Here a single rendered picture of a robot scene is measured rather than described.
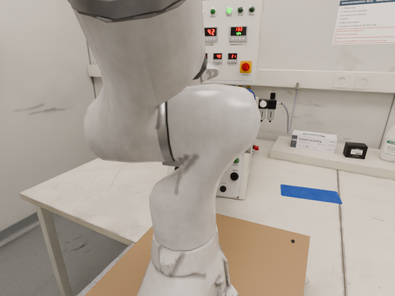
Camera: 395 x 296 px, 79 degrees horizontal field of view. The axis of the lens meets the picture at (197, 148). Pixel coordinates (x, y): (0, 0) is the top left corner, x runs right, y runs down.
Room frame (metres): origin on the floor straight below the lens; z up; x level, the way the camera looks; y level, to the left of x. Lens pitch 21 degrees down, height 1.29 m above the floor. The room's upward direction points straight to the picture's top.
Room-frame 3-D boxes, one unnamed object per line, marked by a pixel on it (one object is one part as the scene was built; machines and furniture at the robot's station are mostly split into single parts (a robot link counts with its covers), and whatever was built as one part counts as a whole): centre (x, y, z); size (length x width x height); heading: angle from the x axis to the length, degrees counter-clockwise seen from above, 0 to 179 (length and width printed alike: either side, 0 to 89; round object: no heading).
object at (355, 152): (1.17, -0.82, 0.83); 0.09 x 0.06 x 0.07; 73
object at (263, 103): (1.20, -0.34, 1.05); 0.15 x 0.05 x 0.15; 75
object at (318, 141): (1.31, -0.67, 0.83); 0.23 x 0.12 x 0.07; 64
